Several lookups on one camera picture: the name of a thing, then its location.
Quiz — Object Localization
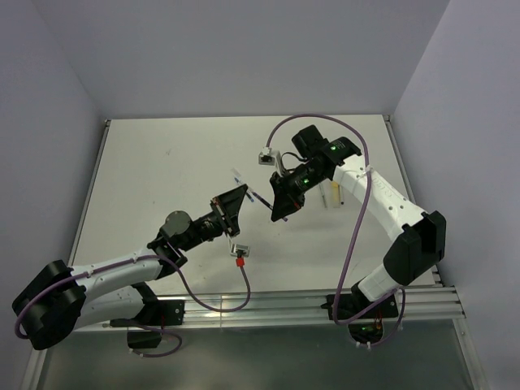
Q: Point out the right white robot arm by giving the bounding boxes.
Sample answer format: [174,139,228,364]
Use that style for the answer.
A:
[270,125,446,317]

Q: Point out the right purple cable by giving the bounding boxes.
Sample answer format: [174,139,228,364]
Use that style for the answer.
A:
[266,115,406,347]

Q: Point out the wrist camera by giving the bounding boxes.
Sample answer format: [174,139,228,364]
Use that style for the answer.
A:
[229,240,250,267]
[258,147,281,167]

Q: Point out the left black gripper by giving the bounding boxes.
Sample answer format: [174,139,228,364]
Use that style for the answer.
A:
[180,185,246,252]

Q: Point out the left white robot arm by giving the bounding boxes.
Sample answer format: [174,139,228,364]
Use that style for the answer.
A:
[12,184,248,350]

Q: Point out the aluminium rail frame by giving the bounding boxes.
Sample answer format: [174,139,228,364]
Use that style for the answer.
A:
[23,116,488,389]

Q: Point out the yellow highlighter pen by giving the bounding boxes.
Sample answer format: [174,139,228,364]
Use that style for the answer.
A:
[331,181,341,208]

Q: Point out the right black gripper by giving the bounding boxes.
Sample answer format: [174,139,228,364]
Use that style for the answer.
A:
[270,162,327,222]

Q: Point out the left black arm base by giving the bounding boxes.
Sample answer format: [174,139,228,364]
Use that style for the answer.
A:
[110,300,184,358]

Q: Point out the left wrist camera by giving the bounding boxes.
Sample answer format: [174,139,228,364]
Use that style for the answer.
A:
[229,240,250,267]

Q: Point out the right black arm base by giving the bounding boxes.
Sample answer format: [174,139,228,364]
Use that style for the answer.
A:
[336,291,404,350]

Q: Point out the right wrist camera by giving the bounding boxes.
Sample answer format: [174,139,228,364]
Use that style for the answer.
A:
[258,147,281,167]

